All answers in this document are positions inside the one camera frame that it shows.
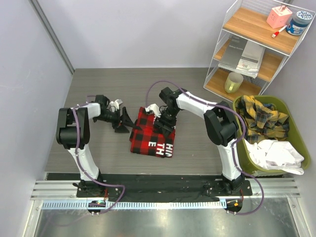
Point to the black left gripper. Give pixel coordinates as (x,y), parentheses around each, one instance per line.
(125,119)

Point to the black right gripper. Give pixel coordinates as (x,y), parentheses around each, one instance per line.
(163,124)

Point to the red black plaid shirt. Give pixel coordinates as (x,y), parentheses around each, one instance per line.
(147,140)

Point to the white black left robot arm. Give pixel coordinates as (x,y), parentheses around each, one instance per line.
(73,133)

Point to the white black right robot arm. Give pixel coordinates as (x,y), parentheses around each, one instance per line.
(221,127)

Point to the grey booklets stack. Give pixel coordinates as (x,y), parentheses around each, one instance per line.
(242,56)

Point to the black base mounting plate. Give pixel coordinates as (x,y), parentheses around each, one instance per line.
(169,188)

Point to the yellow green plastic cup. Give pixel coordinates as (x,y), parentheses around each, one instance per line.
(233,82)

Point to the yellow plaid shirt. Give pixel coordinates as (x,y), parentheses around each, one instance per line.
(262,121)

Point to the white shirt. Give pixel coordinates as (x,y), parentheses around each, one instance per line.
(276,155)

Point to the green laundry basket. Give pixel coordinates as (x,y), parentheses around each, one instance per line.
(294,137)

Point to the red white marker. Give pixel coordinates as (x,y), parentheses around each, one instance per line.
(275,34)

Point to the pink cube box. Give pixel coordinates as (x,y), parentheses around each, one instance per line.
(278,16)

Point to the blue lidded jar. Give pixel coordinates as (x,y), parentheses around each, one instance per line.
(299,22)

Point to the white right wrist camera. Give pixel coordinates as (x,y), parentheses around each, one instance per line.
(153,109)

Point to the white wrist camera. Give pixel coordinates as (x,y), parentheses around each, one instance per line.
(115,105)
(153,109)

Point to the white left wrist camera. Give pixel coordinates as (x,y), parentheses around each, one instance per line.
(115,105)

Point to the white slotted cable duct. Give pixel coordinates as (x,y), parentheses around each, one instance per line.
(97,205)

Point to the aluminium rail frame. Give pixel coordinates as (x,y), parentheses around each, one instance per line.
(274,210)

